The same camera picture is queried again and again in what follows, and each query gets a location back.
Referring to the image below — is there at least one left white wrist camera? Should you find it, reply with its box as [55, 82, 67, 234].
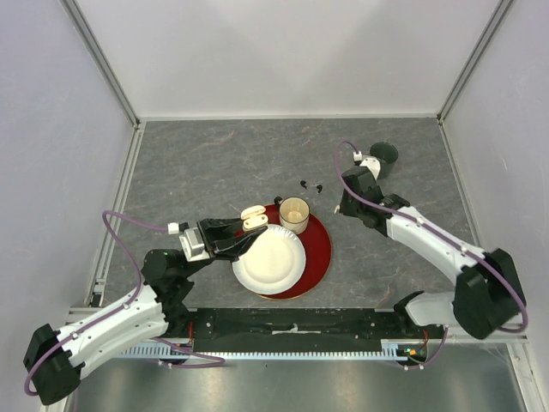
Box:
[178, 227, 209, 262]

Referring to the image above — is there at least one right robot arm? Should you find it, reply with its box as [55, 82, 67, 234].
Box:
[337, 166, 528, 340]

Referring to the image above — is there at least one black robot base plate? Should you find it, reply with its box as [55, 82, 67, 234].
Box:
[185, 308, 443, 341]

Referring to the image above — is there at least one dark green cup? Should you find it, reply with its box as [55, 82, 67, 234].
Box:
[370, 142, 399, 179]

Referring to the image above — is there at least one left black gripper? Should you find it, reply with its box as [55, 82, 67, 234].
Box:
[180, 213, 269, 279]

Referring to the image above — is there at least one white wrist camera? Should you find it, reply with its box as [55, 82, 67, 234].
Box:
[359, 155, 381, 180]
[178, 227, 209, 262]

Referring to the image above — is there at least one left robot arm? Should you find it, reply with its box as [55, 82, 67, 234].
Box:
[23, 218, 267, 406]

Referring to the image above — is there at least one white paper plate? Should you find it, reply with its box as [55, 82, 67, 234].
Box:
[232, 224, 306, 295]

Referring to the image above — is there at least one grey cable duct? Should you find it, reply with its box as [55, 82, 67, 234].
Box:
[118, 341, 408, 361]

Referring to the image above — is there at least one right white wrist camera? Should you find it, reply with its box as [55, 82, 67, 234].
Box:
[359, 155, 381, 180]

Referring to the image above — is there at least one pink earbud charging case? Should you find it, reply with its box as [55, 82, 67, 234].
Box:
[240, 205, 268, 232]

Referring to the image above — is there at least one beige mug black handle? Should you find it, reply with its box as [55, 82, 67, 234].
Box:
[274, 197, 310, 235]

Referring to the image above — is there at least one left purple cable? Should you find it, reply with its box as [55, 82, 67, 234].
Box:
[23, 209, 226, 396]

